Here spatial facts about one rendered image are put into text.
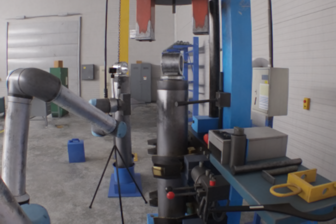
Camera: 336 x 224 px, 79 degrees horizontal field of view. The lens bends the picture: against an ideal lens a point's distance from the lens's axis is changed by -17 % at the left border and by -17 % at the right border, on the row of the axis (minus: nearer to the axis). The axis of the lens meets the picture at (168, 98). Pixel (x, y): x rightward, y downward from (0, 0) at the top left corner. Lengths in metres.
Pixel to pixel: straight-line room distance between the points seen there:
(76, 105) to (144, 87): 10.68
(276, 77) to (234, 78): 0.49
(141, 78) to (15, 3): 8.05
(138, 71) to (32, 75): 10.79
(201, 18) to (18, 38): 12.60
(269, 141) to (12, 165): 1.26
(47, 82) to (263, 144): 1.09
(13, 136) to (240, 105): 1.36
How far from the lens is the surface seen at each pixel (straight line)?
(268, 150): 1.37
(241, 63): 1.68
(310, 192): 0.97
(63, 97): 1.05
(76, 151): 4.29
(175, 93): 1.54
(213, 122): 1.84
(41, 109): 7.37
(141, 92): 11.74
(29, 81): 1.00
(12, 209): 0.49
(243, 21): 1.73
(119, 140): 2.95
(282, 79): 2.07
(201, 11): 1.61
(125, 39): 4.16
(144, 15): 1.68
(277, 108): 2.07
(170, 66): 1.57
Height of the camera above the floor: 1.53
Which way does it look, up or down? 6 degrees down
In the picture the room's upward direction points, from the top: straight up
